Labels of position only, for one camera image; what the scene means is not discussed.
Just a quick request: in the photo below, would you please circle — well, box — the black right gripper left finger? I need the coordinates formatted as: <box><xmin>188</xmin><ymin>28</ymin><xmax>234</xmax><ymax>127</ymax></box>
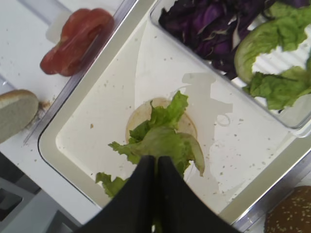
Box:
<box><xmin>76</xmin><ymin>155</ymin><xmax>155</xmax><ymax>233</ymax></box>

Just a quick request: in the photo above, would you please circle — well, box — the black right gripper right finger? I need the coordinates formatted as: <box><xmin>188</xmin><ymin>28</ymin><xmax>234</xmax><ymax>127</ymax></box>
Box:
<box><xmin>157</xmin><ymin>156</ymin><xmax>238</xmax><ymax>233</ymax></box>

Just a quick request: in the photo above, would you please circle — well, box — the green lettuce leaf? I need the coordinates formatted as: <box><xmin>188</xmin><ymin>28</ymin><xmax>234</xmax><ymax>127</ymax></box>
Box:
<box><xmin>95</xmin><ymin>90</ymin><xmax>205</xmax><ymax>199</ymax></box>

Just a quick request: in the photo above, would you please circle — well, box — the rear tomato slice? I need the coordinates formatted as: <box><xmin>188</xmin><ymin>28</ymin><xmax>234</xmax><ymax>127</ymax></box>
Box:
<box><xmin>60</xmin><ymin>8</ymin><xmax>113</xmax><ymax>43</ymax></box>

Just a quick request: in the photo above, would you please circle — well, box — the green lettuce pile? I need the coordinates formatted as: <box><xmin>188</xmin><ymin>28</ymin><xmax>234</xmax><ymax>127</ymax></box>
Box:
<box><xmin>234</xmin><ymin>1</ymin><xmax>311</xmax><ymax>110</ymax></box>

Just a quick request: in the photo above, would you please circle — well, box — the bun bottom on tray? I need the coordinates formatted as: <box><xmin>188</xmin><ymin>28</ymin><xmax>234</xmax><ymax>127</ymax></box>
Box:
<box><xmin>125</xmin><ymin>97</ymin><xmax>197</xmax><ymax>143</ymax></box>

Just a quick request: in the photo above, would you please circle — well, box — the white metal tray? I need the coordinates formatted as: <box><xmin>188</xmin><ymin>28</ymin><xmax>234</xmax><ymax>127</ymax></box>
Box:
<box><xmin>39</xmin><ymin>0</ymin><xmax>311</xmax><ymax>222</ymax></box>

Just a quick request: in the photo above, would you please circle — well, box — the sesame bun top front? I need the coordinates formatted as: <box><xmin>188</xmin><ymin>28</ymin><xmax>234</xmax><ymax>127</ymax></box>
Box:
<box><xmin>264</xmin><ymin>186</ymin><xmax>311</xmax><ymax>233</ymax></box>

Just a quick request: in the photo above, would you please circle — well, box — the clear plastic container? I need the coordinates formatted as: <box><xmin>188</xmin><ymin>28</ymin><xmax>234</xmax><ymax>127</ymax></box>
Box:
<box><xmin>150</xmin><ymin>0</ymin><xmax>311</xmax><ymax>137</ymax></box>

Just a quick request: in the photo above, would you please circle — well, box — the upright bun half left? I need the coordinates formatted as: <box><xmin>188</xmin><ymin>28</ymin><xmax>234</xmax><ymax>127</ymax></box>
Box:
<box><xmin>0</xmin><ymin>89</ymin><xmax>39</xmax><ymax>143</ymax></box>

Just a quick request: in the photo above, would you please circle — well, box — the purple cabbage pile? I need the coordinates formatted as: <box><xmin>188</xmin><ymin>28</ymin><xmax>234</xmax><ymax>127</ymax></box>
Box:
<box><xmin>158</xmin><ymin>0</ymin><xmax>311</xmax><ymax>83</ymax></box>

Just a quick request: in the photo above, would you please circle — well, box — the white block by tomatoes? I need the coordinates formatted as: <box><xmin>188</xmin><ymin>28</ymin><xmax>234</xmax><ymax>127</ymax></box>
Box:
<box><xmin>45</xmin><ymin>11</ymin><xmax>70</xmax><ymax>44</ymax></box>

